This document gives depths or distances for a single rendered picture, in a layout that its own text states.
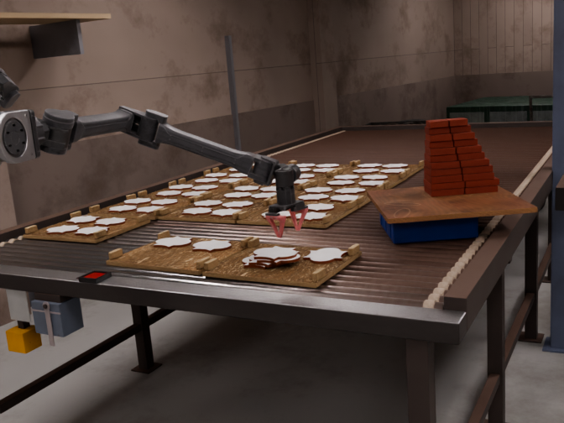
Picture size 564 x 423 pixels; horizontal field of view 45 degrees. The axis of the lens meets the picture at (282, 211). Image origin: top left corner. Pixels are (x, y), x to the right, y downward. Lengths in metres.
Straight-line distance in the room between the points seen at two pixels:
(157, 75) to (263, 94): 1.52
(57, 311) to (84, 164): 3.04
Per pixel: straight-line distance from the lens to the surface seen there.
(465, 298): 1.83
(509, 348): 3.22
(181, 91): 6.19
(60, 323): 2.48
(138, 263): 2.40
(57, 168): 5.26
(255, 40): 7.09
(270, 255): 2.18
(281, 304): 1.93
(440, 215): 2.33
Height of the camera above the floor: 1.58
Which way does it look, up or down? 13 degrees down
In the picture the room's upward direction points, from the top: 4 degrees counter-clockwise
